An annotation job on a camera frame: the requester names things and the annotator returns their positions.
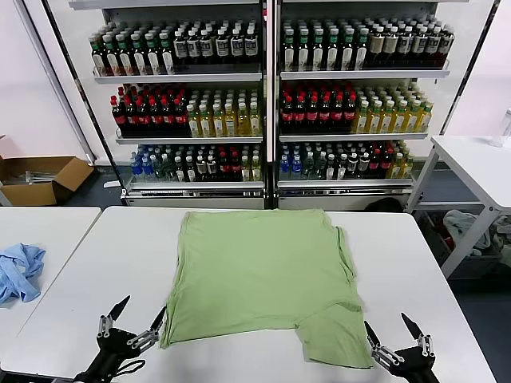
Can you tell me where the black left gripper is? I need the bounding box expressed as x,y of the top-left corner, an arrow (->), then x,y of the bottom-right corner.
73,294 -> 168,383

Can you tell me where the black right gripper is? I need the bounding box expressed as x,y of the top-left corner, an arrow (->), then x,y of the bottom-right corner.
363,312 -> 440,383

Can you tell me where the light green polo shirt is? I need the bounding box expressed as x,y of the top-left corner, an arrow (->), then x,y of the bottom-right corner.
158,209 -> 374,369

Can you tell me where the dark grey storage crate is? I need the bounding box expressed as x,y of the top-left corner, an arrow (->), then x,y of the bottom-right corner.
414,209 -> 511,280

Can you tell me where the crumpled red garment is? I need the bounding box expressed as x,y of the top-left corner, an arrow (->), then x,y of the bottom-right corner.
437,227 -> 454,251

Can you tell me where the crumpled light blue garment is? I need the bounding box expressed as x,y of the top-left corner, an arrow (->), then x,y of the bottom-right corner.
0,242 -> 47,306

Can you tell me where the black bag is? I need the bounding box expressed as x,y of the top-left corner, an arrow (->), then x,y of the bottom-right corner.
365,197 -> 404,214

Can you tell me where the crumpled grey green garment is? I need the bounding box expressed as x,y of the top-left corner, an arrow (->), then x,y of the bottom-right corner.
493,217 -> 511,264

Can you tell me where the open brown cardboard box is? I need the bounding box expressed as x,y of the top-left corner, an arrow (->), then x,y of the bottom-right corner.
0,134 -> 96,207

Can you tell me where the small cola bottle red cap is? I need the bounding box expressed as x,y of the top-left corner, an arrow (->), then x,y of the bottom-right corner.
379,149 -> 393,179
218,153 -> 232,183
368,149 -> 382,179
229,153 -> 243,183

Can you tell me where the grey metal rods bundle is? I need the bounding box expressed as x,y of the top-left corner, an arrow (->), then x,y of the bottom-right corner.
2,169 -> 55,187

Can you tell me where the white side table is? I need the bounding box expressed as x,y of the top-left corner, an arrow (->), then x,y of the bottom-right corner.
405,134 -> 511,280

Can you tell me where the yellow drink bottle white cap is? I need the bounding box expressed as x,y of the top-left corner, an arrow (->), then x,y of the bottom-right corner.
236,101 -> 251,137
369,100 -> 383,134
419,101 -> 434,132
381,100 -> 396,134
224,101 -> 238,137
249,101 -> 263,136
211,101 -> 225,138
394,100 -> 409,133
198,102 -> 212,138
355,100 -> 370,134
187,102 -> 200,138
406,100 -> 422,133

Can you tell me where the translucent white container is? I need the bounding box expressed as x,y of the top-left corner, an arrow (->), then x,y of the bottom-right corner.
490,109 -> 511,148

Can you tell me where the white metal display shelf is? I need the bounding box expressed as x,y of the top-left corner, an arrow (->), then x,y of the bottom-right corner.
68,0 -> 267,208
275,0 -> 470,211

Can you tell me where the dark bottle green cap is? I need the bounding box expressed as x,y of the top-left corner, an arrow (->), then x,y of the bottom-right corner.
296,34 -> 311,72
116,33 -> 134,77
130,32 -> 149,76
311,34 -> 326,72
326,34 -> 341,72
103,34 -> 121,77
89,34 -> 107,77
159,30 -> 176,75
281,34 -> 296,72
145,31 -> 162,76
355,34 -> 370,71
341,34 -> 356,72

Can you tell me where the dark label bottle white cap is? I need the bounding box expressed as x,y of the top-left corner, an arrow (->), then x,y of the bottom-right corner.
426,25 -> 442,65
244,24 -> 259,63
229,25 -> 245,63
173,28 -> 189,65
186,27 -> 201,65
214,26 -> 230,64
440,24 -> 456,65
412,26 -> 427,66
398,26 -> 414,67
199,26 -> 214,64

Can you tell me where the tan label bottle white cap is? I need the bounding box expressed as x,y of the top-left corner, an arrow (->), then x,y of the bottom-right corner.
369,28 -> 385,69
383,27 -> 399,68

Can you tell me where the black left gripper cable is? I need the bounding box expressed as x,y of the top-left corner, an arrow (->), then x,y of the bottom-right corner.
115,357 -> 148,378

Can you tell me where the black diagonal frame pole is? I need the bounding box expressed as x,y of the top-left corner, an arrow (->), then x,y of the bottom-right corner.
43,0 -> 127,196
438,0 -> 507,136

